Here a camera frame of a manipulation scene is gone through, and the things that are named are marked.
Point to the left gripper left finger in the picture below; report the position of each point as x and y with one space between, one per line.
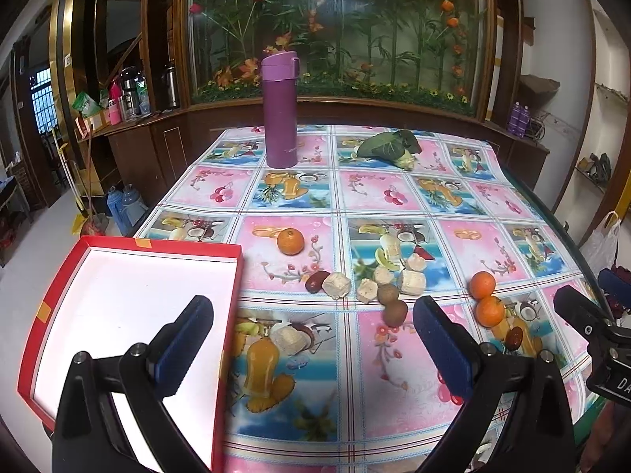
176 345

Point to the pink bottle on counter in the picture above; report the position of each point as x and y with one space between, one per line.
114 105

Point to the red white shallow box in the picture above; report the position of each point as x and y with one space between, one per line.
111 293

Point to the brown kiwi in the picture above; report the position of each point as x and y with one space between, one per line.
394 314
387 293

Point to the fruit print tablecloth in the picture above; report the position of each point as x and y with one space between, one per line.
328 373

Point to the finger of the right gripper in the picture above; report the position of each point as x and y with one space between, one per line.
584 316
615 282

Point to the green leafy vegetable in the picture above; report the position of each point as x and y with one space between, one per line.
398 148

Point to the orange mandarin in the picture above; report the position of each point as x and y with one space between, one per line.
490 311
481 285
290 241

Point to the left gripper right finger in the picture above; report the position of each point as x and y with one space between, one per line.
453 351

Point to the white plastic bag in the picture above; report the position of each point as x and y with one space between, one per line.
600 248

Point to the steel thermos flask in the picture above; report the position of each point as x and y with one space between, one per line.
170 81

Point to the purple bottles on shelf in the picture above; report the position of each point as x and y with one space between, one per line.
518 120

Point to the purple thermos bottle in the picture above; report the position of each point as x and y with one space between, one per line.
279 76

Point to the red broom and dustpan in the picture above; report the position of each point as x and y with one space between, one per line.
88 221

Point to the beige sugarcane chunk small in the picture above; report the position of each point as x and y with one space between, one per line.
383 276

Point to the blue thermos jug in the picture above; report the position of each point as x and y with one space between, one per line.
117 210

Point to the beige sugarcane chunk top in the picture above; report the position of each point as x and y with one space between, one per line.
416 263

